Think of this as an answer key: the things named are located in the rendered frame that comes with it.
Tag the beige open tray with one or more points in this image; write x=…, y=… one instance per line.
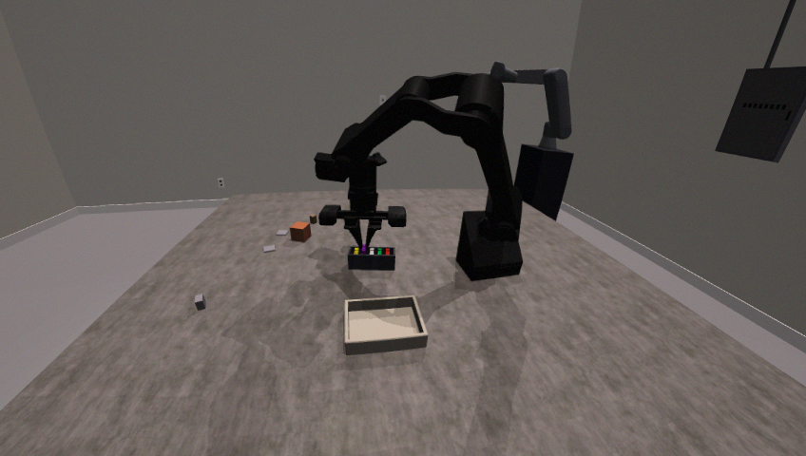
x=383, y=325

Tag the orange cube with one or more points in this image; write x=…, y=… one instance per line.
x=300, y=231

